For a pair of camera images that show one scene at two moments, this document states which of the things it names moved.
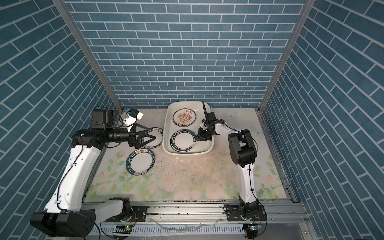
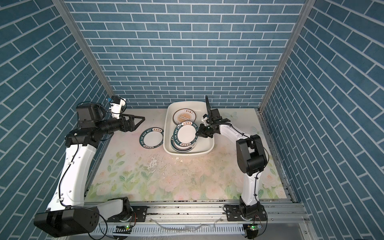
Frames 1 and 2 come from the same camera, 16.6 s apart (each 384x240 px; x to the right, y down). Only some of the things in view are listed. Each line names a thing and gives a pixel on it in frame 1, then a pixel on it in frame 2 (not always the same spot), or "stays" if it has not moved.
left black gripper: (137, 142) -> (130, 127)
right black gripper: (201, 135) stays
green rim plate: (140, 162) -> (184, 134)
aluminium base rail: (198, 213) stays
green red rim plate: (183, 141) stays
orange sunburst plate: (184, 117) stays
